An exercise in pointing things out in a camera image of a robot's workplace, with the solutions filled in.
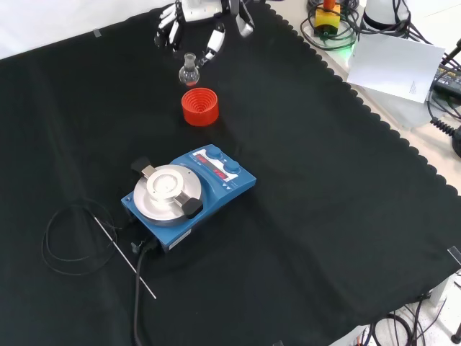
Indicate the yellow emergency stop button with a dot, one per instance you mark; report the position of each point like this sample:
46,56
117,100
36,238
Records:
327,19

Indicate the black power adapter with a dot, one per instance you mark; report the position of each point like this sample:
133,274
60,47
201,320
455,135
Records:
447,81

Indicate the orange ribbed flask stand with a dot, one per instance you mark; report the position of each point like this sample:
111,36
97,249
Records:
200,107

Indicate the blue heater with steel plate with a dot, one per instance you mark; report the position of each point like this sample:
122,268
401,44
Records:
191,194

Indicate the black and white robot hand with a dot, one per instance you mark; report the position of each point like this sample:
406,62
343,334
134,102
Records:
191,13

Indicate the black bench cloth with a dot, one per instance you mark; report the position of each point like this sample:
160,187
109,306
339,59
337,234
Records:
252,216

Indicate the clear round-bottom glass flask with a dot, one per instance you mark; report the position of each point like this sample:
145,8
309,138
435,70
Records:
189,74

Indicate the thin steel temperature probe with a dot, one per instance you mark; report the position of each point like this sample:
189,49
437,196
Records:
124,256

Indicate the white paper sheet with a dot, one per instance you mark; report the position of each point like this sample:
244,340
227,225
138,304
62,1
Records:
394,65

